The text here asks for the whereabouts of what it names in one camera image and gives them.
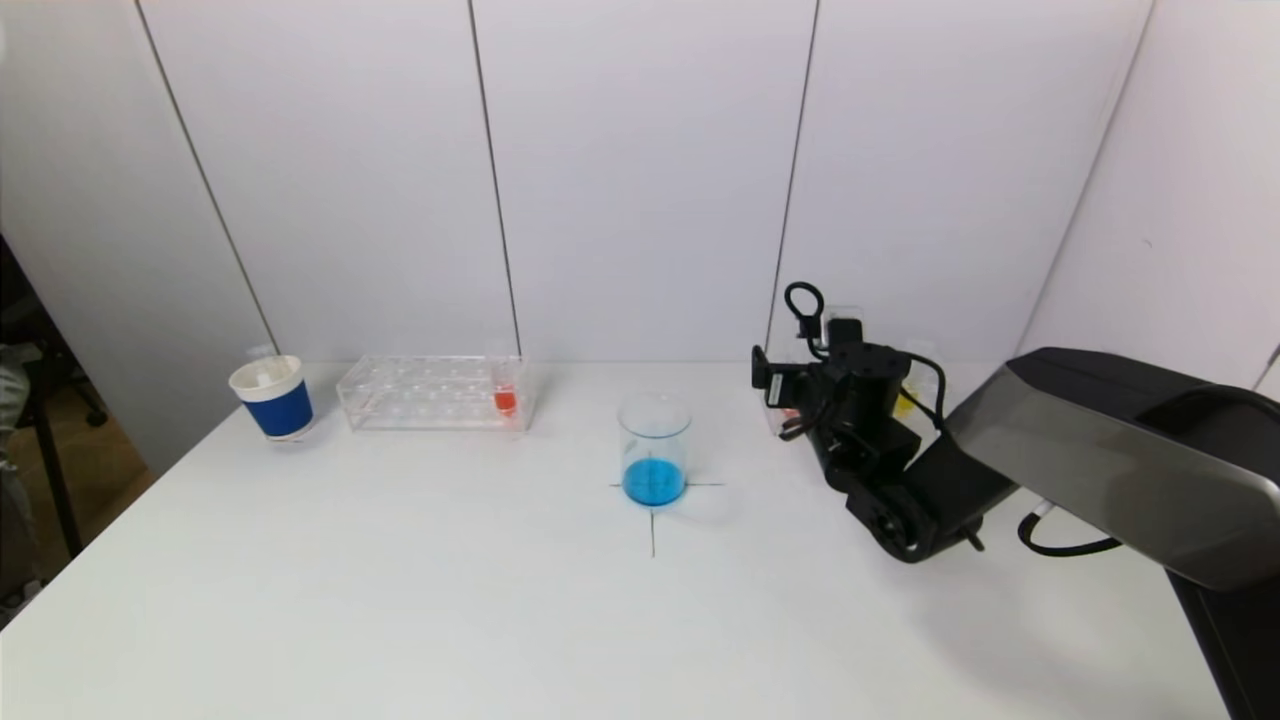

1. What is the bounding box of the clear glass beaker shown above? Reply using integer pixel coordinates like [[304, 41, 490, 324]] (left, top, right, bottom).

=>
[[617, 393, 694, 509]]

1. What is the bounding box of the blue white paper cup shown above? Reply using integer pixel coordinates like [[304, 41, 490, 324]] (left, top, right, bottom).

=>
[[228, 355, 317, 442]]

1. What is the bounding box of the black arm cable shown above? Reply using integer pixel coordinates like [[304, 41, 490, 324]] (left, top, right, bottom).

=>
[[784, 281, 1123, 558]]

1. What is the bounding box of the white black sneaker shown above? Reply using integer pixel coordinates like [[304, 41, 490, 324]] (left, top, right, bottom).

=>
[[0, 582, 41, 629]]

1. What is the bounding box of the test tube with red pigment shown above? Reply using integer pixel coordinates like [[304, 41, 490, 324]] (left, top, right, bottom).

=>
[[780, 345, 813, 420], [488, 350, 522, 420]]

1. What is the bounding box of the test tube with yellow pigment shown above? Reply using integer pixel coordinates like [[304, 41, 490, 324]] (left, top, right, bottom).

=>
[[893, 343, 939, 419]]

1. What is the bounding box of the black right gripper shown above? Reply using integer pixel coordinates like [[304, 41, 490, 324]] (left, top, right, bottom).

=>
[[751, 344, 829, 437]]

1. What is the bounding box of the clear acrylic test tube rack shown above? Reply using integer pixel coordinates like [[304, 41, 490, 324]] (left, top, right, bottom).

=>
[[335, 355, 534, 434], [762, 345, 968, 438]]

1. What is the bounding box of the person in grey trousers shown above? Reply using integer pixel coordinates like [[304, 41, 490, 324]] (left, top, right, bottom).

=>
[[0, 343, 41, 601]]

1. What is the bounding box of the black metal stand leg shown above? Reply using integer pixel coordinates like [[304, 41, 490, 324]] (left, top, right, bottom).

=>
[[20, 335, 89, 563]]

